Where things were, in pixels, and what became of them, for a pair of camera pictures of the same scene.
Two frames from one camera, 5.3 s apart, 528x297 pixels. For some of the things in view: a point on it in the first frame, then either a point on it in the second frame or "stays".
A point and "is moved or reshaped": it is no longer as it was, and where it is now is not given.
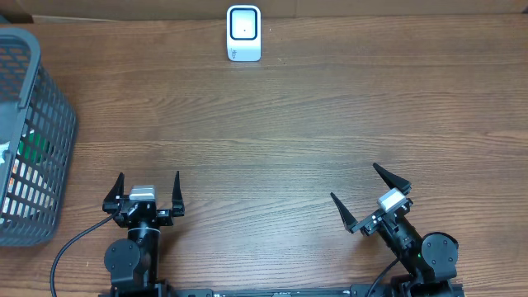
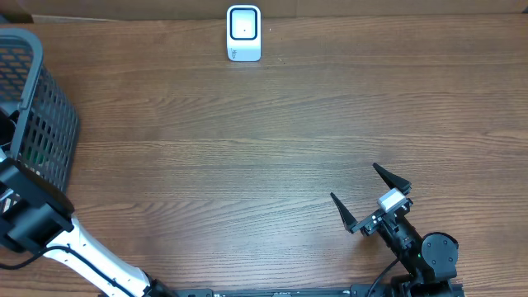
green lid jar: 33,147 is moved or reshaped
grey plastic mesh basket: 33,186 stays
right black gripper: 367,223 stays
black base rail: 381,290 stays
